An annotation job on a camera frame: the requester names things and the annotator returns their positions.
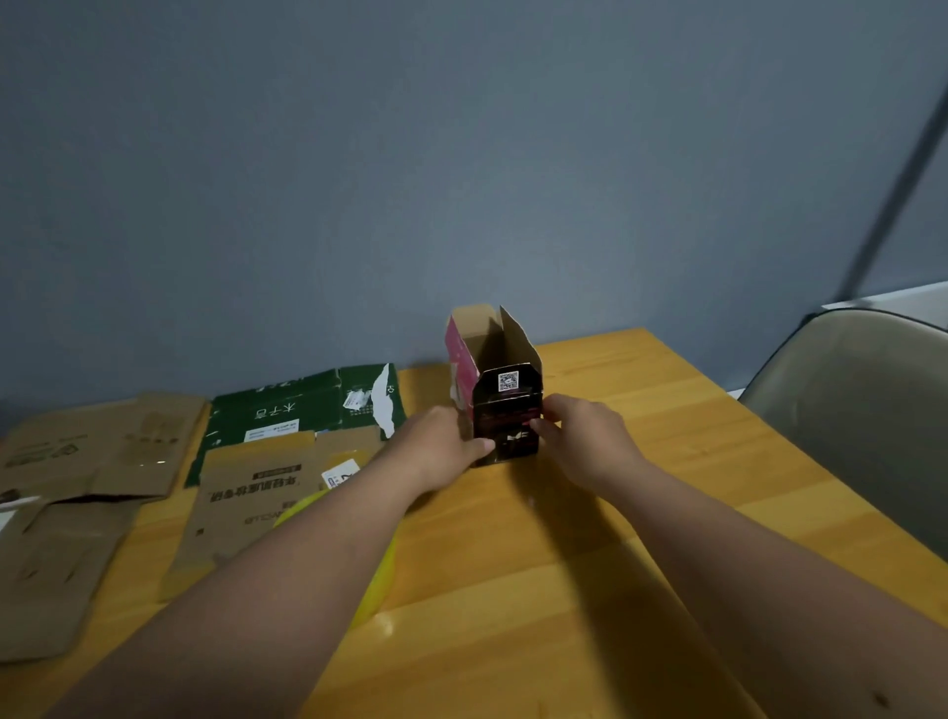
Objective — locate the person's right forearm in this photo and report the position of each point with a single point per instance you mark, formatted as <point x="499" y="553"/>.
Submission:
<point x="778" y="585"/>

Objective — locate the person's left forearm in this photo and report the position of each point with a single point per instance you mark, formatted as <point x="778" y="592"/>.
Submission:
<point x="259" y="607"/>

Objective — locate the small brown cardboard box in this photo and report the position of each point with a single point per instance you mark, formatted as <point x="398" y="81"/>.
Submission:
<point x="237" y="511"/>

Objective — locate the green box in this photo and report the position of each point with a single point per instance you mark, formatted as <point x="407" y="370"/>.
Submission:
<point x="296" y="404"/>

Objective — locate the person's right hand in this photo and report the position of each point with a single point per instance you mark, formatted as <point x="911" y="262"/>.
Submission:
<point x="592" y="444"/>

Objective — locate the brown carton with label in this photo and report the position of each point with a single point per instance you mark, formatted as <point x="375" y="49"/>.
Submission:
<point x="59" y="570"/>

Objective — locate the person's left hand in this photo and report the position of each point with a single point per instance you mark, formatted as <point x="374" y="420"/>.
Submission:
<point x="429" y="452"/>

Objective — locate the plain brown carton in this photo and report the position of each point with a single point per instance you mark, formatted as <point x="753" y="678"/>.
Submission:
<point x="111" y="444"/>

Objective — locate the pink and black carton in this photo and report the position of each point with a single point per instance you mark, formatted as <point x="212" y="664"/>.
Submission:
<point x="507" y="415"/>

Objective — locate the yellow tape roll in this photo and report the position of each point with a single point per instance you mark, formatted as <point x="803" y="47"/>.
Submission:
<point x="378" y="585"/>

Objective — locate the beige chair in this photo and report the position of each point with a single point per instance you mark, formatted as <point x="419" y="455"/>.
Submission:
<point x="859" y="400"/>

